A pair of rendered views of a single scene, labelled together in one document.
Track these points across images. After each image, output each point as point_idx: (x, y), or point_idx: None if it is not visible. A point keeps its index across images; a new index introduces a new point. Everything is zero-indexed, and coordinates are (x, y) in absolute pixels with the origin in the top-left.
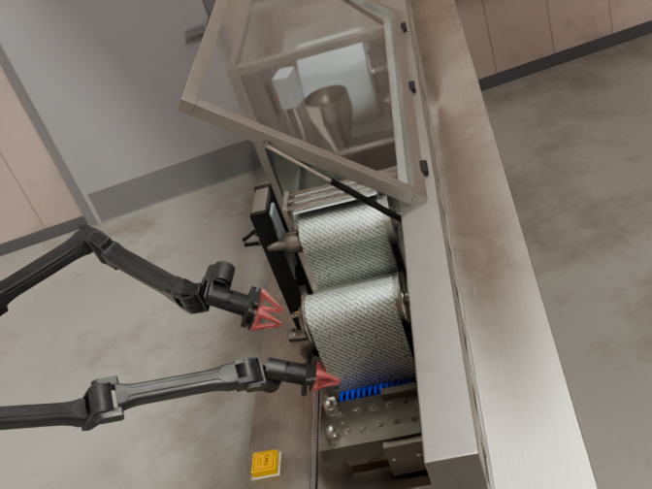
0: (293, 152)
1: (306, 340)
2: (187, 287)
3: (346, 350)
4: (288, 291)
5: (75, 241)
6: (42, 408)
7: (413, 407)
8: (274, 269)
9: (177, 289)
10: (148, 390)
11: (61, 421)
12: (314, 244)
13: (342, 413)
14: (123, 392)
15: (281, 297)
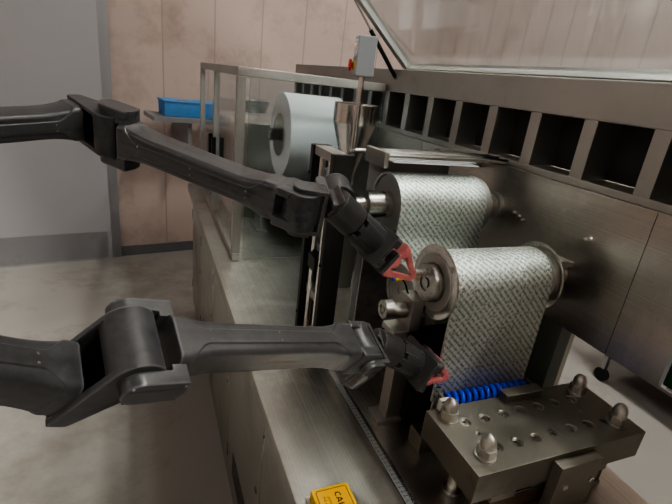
0: None
1: (404, 316)
2: (307, 184)
3: (478, 330)
4: (329, 273)
5: (61, 107)
6: None
7: (554, 413)
8: (327, 238)
9: (286, 185)
10: (239, 340)
11: (10, 389)
12: (415, 203)
13: (465, 421)
14: (192, 334)
15: (248, 307)
